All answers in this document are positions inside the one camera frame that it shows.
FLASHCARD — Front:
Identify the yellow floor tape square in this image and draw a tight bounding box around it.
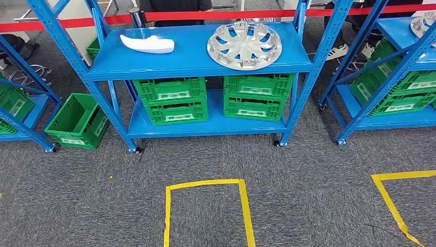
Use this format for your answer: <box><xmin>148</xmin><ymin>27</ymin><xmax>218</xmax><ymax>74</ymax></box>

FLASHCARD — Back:
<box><xmin>371</xmin><ymin>169</ymin><xmax>436</xmax><ymax>247</ymax></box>
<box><xmin>163</xmin><ymin>179</ymin><xmax>256</xmax><ymax>247</ymax></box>

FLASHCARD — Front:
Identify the black ringed round stool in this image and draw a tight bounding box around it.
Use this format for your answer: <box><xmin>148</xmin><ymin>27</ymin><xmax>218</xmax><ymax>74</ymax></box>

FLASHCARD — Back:
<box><xmin>235</xmin><ymin>17</ymin><xmax>277</xmax><ymax>24</ymax></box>

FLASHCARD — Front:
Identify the red barrier belt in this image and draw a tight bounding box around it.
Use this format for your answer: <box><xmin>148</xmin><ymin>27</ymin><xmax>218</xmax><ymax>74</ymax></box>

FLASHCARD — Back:
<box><xmin>0</xmin><ymin>3</ymin><xmax>436</xmax><ymax>34</ymax></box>

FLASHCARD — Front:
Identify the blue metal shelf rack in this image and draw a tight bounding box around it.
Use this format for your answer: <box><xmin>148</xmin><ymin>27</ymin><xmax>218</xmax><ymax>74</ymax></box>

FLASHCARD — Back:
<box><xmin>0</xmin><ymin>34</ymin><xmax>64</xmax><ymax>153</ymax></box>
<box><xmin>26</xmin><ymin>0</ymin><xmax>355</xmax><ymax>153</ymax></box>
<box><xmin>318</xmin><ymin>0</ymin><xmax>436</xmax><ymax>147</ymax></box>

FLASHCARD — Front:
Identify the chrome chair base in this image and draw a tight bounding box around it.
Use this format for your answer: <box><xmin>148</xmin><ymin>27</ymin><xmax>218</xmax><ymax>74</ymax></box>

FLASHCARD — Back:
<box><xmin>332</xmin><ymin>54</ymin><xmax>369</xmax><ymax>74</ymax></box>
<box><xmin>8</xmin><ymin>64</ymin><xmax>53</xmax><ymax>87</ymax></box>

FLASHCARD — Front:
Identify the white curved plastic part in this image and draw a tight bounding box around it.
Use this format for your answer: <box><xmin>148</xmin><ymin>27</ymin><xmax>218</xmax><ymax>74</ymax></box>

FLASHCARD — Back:
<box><xmin>119</xmin><ymin>34</ymin><xmax>175</xmax><ymax>55</ymax></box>

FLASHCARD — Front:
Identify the person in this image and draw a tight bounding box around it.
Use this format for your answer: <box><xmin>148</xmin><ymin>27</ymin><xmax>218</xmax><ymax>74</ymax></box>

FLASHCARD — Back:
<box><xmin>139</xmin><ymin>0</ymin><xmax>213</xmax><ymax>27</ymax></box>
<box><xmin>323</xmin><ymin>0</ymin><xmax>436</xmax><ymax>62</ymax></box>

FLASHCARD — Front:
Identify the green plastic crate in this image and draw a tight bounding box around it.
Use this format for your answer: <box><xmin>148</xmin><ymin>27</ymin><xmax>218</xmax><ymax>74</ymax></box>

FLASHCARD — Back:
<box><xmin>85</xmin><ymin>37</ymin><xmax>101</xmax><ymax>61</ymax></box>
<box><xmin>223</xmin><ymin>95</ymin><xmax>287</xmax><ymax>122</ymax></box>
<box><xmin>44</xmin><ymin>93</ymin><xmax>111</xmax><ymax>151</ymax></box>
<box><xmin>0</xmin><ymin>83</ymin><xmax>35</xmax><ymax>122</ymax></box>
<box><xmin>133</xmin><ymin>77</ymin><xmax>207</xmax><ymax>107</ymax></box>
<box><xmin>369</xmin><ymin>37</ymin><xmax>436</xmax><ymax>97</ymax></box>
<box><xmin>144</xmin><ymin>100</ymin><xmax>209</xmax><ymax>127</ymax></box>
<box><xmin>223</xmin><ymin>73</ymin><xmax>296</xmax><ymax>102</ymax></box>
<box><xmin>0</xmin><ymin>119</ymin><xmax>17</xmax><ymax>135</ymax></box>
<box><xmin>350</xmin><ymin>73</ymin><xmax>436</xmax><ymax>118</ymax></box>

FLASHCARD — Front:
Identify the dark chrome barrier post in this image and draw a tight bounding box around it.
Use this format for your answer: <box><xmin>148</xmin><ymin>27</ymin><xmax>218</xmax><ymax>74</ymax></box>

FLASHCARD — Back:
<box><xmin>129</xmin><ymin>7</ymin><xmax>147</xmax><ymax>29</ymax></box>

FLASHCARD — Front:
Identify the silver wheel hubcap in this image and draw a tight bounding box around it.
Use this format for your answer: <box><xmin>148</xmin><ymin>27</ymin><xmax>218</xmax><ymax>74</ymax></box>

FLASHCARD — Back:
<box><xmin>207</xmin><ymin>21</ymin><xmax>283</xmax><ymax>71</ymax></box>
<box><xmin>409</xmin><ymin>11</ymin><xmax>436</xmax><ymax>48</ymax></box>

